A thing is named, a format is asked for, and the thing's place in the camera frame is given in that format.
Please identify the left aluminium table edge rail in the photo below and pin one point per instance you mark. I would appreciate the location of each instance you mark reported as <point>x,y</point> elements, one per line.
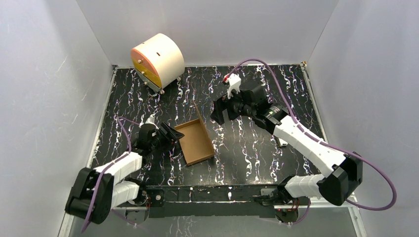
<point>101,118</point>

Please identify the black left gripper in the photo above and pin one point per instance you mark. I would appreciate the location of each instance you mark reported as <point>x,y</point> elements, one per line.
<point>164,135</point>

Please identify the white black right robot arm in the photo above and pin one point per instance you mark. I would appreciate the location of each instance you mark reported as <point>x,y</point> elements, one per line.
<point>340,173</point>

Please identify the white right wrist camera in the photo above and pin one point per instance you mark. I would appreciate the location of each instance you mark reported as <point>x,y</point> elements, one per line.
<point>233,81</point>

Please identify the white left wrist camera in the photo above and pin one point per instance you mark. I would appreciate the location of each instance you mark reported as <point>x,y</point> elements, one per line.
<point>149,121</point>

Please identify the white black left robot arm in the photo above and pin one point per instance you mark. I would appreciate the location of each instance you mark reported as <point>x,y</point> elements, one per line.
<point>96,191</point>

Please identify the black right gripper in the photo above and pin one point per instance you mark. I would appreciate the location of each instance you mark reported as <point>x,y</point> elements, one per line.
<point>220,104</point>

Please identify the aluminium front frame rail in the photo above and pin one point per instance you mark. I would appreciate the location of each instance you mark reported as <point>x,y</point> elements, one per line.
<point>168,201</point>

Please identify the brown cardboard box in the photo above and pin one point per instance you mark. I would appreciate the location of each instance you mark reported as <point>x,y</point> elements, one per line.
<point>196,143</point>

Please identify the small white plastic part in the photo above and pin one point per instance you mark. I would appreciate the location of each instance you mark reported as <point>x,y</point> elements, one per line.
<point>281,142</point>

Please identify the aluminium table edge rail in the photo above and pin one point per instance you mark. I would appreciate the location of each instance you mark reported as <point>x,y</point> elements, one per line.
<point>304,68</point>
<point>101,118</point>

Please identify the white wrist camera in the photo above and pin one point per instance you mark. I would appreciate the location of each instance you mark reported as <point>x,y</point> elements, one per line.
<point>233,81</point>
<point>149,121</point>

